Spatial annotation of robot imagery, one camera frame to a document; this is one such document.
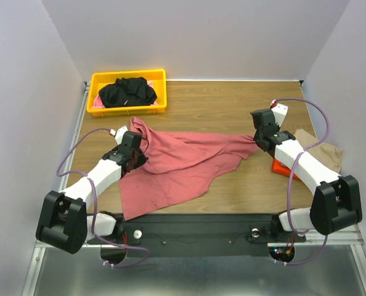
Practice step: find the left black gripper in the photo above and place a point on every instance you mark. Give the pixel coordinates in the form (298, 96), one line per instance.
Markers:
(142, 160)

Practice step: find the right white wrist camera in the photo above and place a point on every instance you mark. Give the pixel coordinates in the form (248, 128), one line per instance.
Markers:
(280, 111)

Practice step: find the folded orange t shirt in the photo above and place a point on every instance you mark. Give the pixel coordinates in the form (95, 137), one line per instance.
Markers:
(279, 168)

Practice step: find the light pink t shirt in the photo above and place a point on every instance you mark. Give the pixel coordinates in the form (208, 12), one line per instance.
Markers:
(100, 103)

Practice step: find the black t shirt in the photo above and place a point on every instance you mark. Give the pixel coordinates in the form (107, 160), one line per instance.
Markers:
(127, 92)

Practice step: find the pink red t shirt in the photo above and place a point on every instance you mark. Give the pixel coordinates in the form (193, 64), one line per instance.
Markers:
(180, 167)

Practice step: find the folded beige t shirt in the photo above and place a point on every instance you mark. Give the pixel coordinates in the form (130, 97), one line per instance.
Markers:
(327, 154)

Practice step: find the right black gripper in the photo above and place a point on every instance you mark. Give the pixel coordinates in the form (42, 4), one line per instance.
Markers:
(260, 137)

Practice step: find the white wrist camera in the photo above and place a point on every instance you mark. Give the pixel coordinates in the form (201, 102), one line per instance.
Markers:
(280, 111)
(118, 134)

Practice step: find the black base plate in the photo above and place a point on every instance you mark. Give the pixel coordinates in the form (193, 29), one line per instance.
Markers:
(151, 236)

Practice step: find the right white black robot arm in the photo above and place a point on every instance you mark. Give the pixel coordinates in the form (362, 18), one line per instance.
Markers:
(336, 200)

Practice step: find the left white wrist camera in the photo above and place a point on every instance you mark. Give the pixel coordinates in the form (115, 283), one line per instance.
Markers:
(118, 134)

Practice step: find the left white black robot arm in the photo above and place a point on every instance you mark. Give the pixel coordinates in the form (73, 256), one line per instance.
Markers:
(81, 194)

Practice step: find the yellow plastic bin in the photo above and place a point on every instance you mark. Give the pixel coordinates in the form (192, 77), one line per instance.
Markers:
(127, 93)

